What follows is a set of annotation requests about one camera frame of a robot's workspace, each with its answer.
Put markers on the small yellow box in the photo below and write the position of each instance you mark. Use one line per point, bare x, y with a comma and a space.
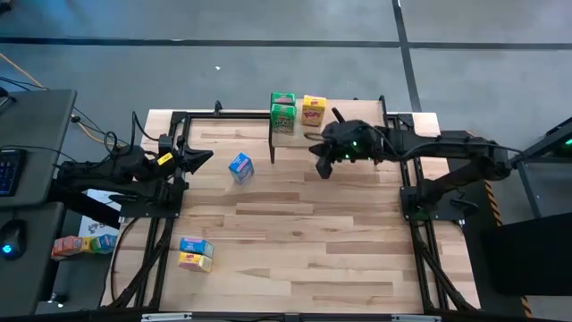
86, 243

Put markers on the white printed sheet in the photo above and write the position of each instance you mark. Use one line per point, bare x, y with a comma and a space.
99, 196

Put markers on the blue and green box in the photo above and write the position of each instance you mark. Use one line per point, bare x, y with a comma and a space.
103, 243

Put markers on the large black box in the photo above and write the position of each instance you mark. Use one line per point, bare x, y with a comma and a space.
527, 255

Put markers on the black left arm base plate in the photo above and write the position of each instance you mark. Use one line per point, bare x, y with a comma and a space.
147, 211

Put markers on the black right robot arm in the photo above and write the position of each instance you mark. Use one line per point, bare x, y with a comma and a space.
447, 143

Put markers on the black aluminium table frame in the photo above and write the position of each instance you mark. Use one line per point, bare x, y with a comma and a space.
223, 115

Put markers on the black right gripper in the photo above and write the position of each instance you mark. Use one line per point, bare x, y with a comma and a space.
353, 141

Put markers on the yellow tag on left gripper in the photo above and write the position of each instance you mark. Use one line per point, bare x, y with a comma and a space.
165, 158

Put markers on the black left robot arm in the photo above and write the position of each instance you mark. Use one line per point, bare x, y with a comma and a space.
94, 174

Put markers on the grey desk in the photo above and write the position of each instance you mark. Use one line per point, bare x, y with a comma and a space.
40, 121

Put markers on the black keyboard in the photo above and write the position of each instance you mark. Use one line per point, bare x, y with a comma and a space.
9, 172

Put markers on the black metal stand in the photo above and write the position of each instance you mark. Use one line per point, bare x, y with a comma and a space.
556, 136

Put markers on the silver metal bracket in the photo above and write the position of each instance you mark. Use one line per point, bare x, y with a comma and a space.
415, 318
166, 316

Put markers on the yellow cereal box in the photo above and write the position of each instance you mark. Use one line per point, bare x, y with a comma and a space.
192, 260
313, 112

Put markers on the black desk caster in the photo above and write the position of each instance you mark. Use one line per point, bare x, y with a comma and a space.
58, 299

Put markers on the black desk support bar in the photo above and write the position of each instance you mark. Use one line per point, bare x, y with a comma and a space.
89, 209

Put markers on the blue cereal box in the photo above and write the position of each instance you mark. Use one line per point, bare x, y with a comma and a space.
194, 246
240, 167

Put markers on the black computer mouse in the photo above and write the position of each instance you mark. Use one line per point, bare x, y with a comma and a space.
13, 237

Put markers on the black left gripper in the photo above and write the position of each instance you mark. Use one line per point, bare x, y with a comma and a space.
176, 169

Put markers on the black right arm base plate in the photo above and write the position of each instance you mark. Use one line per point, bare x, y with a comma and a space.
442, 214

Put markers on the wooden shelf with black legs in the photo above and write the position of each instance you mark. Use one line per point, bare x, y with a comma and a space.
357, 109

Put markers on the black mat with hazard stripes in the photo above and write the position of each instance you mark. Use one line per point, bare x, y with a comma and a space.
500, 306

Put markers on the green cereal box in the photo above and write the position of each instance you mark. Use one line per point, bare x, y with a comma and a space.
283, 98
283, 120

